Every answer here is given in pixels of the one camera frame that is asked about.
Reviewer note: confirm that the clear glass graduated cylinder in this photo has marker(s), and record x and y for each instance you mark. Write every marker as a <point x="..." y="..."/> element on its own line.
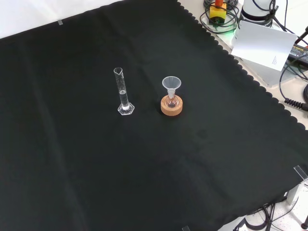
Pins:
<point x="122" y="96"/>

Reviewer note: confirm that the small round-bottom glass flask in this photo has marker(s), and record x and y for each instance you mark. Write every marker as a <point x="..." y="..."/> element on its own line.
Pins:
<point x="172" y="102"/>

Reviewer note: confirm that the clear plastic funnel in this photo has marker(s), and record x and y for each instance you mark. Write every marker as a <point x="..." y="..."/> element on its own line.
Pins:
<point x="171" y="83"/>

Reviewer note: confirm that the black cloth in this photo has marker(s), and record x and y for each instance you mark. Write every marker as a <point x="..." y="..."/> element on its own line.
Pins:
<point x="72" y="144"/>

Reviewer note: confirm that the clear cloth clip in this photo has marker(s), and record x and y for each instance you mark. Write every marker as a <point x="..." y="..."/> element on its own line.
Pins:
<point x="300" y="172"/>
<point x="185" y="228"/>

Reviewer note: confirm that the yellow stop button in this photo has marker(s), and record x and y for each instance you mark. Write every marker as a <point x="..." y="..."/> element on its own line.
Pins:
<point x="217" y="13"/>

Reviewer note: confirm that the grey tape piece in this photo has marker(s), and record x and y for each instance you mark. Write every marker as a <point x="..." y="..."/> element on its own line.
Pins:
<point x="60" y="22"/>

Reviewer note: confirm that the black power adapter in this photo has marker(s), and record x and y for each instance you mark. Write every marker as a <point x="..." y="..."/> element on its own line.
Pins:
<point x="299" y="54"/>

